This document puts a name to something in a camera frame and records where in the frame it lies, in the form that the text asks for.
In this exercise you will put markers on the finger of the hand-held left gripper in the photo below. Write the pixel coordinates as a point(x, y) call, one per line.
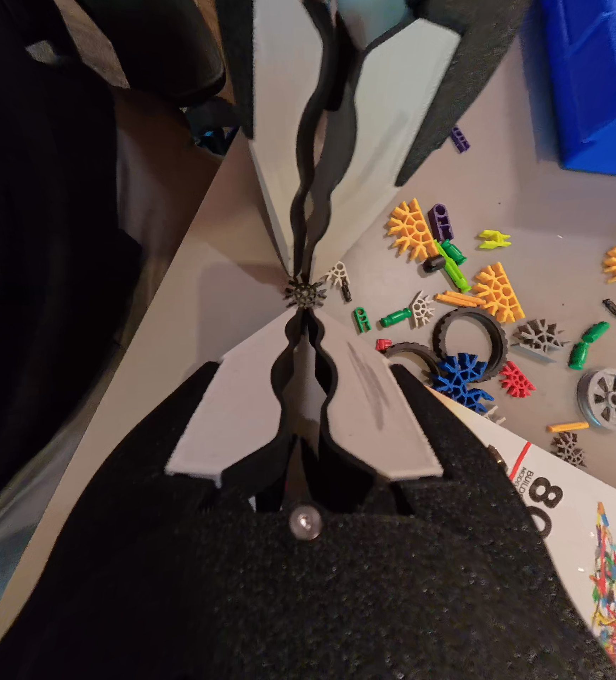
point(382, 106)
point(276, 106)

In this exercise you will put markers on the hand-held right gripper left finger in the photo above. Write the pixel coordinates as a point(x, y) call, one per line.
point(233, 414)

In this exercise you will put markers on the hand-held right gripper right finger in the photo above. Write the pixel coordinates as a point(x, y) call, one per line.
point(371, 419)

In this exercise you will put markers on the blue plastic bin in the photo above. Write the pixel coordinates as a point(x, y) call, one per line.
point(594, 79)

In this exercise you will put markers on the black snowflake connector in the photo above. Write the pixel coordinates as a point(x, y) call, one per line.
point(305, 293)

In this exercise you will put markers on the blue black striped object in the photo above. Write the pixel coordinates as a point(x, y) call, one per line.
point(212, 139)

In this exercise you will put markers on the small red clip connector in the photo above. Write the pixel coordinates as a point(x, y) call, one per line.
point(383, 345)

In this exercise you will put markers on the purple flat block piece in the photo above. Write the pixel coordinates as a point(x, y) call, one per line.
point(460, 140)

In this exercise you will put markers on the black rubber tire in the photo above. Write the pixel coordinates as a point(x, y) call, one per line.
point(409, 349)
point(500, 345)

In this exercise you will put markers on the blue snowflake connector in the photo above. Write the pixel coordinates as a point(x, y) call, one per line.
point(462, 380)

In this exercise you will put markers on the small green clip connector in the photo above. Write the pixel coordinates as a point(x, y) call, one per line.
point(361, 321)

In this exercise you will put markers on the dark green short rod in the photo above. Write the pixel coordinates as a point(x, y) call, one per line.
point(596, 331)
point(454, 251)
point(394, 317)
point(579, 356)

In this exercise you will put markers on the black office chair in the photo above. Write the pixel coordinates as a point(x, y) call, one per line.
point(169, 53)

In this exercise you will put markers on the pale grey fan connector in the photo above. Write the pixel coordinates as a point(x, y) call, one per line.
point(422, 311)
point(338, 274)

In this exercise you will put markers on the white connector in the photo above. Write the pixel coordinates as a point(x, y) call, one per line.
point(495, 415)

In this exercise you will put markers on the purple holed connector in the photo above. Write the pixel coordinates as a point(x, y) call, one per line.
point(440, 220)

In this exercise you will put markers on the orange rod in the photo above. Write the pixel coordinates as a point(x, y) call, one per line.
point(456, 301)
point(567, 426)
point(467, 296)

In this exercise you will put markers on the red fan connector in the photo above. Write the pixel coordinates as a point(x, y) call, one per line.
point(516, 380)

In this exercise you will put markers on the black cylinder spacer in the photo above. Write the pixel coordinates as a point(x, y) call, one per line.
point(434, 264)

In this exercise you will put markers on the lime green rod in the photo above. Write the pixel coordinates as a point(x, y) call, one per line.
point(456, 273)

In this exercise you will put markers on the lime yellow clip connector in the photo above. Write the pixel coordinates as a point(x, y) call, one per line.
point(491, 239)

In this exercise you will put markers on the dark grey fan connector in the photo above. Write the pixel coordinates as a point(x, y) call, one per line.
point(540, 337)

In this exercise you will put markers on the dark grey snowflake connector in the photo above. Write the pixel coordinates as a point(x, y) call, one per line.
point(569, 450)

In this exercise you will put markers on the printed toy packaging sheet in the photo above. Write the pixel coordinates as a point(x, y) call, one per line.
point(579, 504)

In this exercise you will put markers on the grey spoked wheel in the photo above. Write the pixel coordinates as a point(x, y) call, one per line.
point(613, 399)

